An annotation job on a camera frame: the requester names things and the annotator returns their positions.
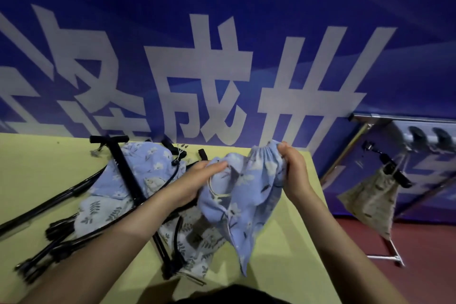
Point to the person's left hand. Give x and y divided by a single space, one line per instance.
187 184

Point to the person's right hand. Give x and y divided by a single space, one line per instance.
297 175

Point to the person's right fingers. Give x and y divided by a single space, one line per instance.
286 154

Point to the person's left fingers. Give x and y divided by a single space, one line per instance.
213 167

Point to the blue floral skirt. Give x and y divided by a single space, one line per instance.
245 200

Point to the person's right forearm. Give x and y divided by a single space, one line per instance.
342 250

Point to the person's left forearm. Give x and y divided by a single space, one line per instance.
107 246

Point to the grey floral garment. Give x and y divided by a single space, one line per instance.
194 239

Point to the metal clothes rack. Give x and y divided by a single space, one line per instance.
359 136

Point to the beige patterned garment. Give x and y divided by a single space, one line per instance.
374 200

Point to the blue banner with white characters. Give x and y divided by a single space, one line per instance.
221 50

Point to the person's dark clothing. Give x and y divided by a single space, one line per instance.
231 296

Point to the black hanger hook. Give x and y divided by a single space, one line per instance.
444 138
418 134

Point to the long black hanger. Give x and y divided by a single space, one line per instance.
46 204

